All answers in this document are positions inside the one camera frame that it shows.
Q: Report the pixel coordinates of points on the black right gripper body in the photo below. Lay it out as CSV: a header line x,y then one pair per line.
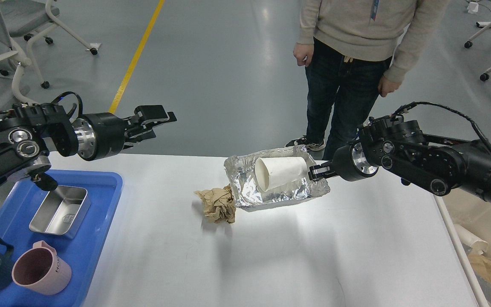
x,y
350,163

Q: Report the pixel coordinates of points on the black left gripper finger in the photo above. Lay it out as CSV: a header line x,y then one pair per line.
x,y
149,116
132,138

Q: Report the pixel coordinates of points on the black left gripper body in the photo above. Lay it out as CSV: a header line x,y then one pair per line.
x,y
101,135

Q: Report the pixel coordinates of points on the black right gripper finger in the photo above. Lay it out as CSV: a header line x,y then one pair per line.
x,y
323,171

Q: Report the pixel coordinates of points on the cream paper cup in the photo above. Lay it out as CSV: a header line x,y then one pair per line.
x,y
274,172

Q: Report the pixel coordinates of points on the stainless steel rectangular tray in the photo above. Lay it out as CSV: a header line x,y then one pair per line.
x,y
61,212

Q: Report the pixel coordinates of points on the brown paper ball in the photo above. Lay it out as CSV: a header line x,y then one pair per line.
x,y
218,204

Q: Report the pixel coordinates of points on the pink ribbed mug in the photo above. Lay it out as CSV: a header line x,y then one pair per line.
x,y
41,270

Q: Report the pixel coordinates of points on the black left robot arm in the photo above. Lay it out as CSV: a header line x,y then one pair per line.
x,y
29,133

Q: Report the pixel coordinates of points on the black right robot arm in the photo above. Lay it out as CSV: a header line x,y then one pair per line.
x,y
437,164

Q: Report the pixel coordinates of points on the person in beige sweater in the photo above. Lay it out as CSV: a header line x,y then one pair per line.
x,y
353,52

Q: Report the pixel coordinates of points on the beige plastic bin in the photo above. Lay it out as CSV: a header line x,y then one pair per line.
x,y
474,215

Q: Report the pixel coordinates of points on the white power adapter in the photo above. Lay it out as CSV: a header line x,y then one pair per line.
x,y
473,7

